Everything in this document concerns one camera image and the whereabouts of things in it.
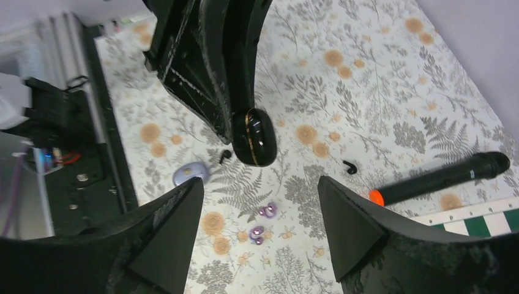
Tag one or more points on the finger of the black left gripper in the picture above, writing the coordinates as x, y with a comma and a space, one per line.
188, 67
241, 33

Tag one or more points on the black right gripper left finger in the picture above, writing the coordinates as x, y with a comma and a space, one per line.
147, 250

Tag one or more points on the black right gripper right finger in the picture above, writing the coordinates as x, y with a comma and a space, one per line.
375, 250

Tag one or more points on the black wireless earbud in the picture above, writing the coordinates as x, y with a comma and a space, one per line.
351, 168
226, 154

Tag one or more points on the lavender earbuds case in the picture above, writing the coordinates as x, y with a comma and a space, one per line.
191, 170

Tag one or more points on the purple earbud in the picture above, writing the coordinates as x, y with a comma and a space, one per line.
269, 211
256, 235

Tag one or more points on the green white chessboard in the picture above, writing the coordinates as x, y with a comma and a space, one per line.
484, 220

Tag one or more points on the floral tablecloth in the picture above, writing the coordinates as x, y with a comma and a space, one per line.
370, 82

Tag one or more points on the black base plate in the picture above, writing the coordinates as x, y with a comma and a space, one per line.
98, 186

